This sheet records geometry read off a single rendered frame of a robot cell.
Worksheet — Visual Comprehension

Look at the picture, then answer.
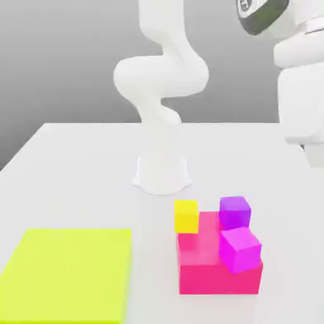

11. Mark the small purple cube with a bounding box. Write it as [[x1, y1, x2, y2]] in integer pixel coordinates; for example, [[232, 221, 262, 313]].
[[218, 196, 252, 230]]

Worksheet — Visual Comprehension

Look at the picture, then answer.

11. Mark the small magenta cube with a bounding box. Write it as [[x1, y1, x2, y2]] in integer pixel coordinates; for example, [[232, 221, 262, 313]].
[[219, 226, 263, 274]]

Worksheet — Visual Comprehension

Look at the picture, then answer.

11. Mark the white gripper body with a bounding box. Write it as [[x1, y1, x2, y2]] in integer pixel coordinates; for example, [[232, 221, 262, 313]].
[[303, 143, 324, 168]]

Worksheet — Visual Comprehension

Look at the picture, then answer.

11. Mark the small yellow cube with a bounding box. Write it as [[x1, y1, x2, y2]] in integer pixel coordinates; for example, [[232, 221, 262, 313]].
[[174, 199, 200, 234]]

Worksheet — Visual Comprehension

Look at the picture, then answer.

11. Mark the large pink box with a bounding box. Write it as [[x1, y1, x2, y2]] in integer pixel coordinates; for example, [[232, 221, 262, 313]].
[[176, 211, 264, 296]]

